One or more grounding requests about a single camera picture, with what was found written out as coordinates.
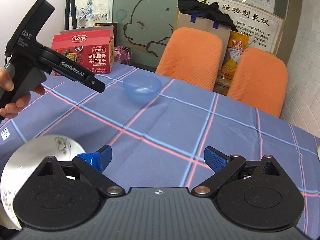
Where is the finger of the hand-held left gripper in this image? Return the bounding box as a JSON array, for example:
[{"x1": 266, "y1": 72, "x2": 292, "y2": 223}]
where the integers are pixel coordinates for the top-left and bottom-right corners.
[{"x1": 40, "y1": 47, "x2": 106, "y2": 93}]

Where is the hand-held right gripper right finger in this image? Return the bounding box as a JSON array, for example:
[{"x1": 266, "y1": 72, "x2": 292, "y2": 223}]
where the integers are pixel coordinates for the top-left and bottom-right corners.
[{"x1": 191, "y1": 146, "x2": 288, "y2": 196}]

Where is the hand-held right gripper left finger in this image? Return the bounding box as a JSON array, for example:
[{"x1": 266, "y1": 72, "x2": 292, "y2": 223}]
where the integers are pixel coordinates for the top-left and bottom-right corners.
[{"x1": 37, "y1": 144, "x2": 125, "y2": 197}]

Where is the floral rimmed white plate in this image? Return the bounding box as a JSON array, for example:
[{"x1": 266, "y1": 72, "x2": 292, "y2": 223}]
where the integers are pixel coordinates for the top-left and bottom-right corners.
[{"x1": 0, "y1": 135, "x2": 87, "y2": 230}]

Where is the blue plastic bowl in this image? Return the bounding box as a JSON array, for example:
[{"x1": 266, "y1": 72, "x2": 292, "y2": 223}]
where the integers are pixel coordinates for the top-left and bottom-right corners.
[{"x1": 122, "y1": 74, "x2": 162, "y2": 105}]

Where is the person's left hand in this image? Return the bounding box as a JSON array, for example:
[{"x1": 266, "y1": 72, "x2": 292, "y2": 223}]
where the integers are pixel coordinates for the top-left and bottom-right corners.
[{"x1": 0, "y1": 67, "x2": 46, "y2": 120}]

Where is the red cracker box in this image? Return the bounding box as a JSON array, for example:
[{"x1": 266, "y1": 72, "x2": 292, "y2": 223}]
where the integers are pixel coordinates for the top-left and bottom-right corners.
[{"x1": 51, "y1": 29, "x2": 115, "y2": 77}]

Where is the black stand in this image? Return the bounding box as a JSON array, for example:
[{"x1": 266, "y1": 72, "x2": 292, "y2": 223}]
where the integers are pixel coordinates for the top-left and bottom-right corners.
[{"x1": 64, "y1": 0, "x2": 76, "y2": 30}]

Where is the floral patterned packet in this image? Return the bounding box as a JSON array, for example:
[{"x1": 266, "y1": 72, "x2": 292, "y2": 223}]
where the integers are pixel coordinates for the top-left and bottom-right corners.
[{"x1": 114, "y1": 46, "x2": 132, "y2": 65}]

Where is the blue plaid tablecloth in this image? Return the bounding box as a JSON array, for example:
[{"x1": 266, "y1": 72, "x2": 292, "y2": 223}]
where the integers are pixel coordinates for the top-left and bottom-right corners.
[{"x1": 0, "y1": 62, "x2": 320, "y2": 240}]

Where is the floral picture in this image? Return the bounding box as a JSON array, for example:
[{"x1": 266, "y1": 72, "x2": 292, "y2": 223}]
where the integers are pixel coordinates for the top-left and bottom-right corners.
[{"x1": 76, "y1": 0, "x2": 110, "y2": 28}]

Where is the orange chair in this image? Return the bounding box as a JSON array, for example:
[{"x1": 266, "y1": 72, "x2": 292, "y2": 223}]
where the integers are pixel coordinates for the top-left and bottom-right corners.
[
  {"x1": 155, "y1": 27, "x2": 223, "y2": 92},
  {"x1": 227, "y1": 47, "x2": 288, "y2": 118}
]

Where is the cat drawing glass panel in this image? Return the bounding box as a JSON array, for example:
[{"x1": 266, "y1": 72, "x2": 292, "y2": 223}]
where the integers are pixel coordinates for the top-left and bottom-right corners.
[{"x1": 111, "y1": 0, "x2": 187, "y2": 68}]

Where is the yellow snack bag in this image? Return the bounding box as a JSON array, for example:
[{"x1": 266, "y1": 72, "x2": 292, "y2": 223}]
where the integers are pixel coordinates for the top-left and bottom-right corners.
[{"x1": 216, "y1": 31, "x2": 250, "y2": 96}]

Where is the black cloth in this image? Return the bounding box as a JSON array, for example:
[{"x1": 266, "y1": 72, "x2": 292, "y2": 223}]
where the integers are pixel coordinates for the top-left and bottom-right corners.
[{"x1": 178, "y1": 0, "x2": 238, "y2": 32}]

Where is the framed text wall poster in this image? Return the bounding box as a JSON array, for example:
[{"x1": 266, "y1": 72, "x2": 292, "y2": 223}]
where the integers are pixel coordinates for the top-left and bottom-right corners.
[{"x1": 185, "y1": 0, "x2": 286, "y2": 55}]

